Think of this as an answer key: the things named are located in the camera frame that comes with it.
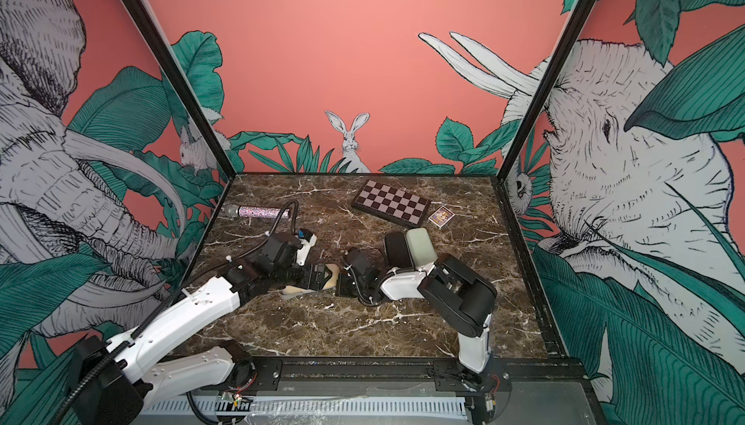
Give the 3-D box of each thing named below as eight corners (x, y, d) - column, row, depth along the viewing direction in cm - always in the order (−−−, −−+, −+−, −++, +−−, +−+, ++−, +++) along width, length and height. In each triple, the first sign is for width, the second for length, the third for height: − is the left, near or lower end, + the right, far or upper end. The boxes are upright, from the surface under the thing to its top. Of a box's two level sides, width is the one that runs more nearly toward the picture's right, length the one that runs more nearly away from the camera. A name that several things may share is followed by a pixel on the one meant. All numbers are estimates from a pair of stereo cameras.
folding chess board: (351, 206, 113) (350, 201, 111) (367, 182, 121) (366, 177, 119) (418, 231, 106) (419, 226, 103) (430, 204, 114) (431, 198, 112)
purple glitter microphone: (225, 218, 108) (220, 211, 105) (229, 210, 111) (224, 203, 108) (288, 223, 107) (285, 216, 104) (291, 215, 110) (288, 208, 106)
